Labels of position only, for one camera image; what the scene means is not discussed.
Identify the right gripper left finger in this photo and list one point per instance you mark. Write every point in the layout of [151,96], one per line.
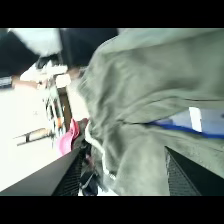
[50,178]

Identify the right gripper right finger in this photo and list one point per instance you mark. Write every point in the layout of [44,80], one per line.
[193,176]

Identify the grey-green garment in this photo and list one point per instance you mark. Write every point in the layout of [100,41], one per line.
[150,76]

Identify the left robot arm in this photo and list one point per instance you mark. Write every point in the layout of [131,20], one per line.
[20,50]

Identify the black garment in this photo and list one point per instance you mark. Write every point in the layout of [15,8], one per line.
[88,180]

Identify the pink garment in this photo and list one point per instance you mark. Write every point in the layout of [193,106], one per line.
[66,140]

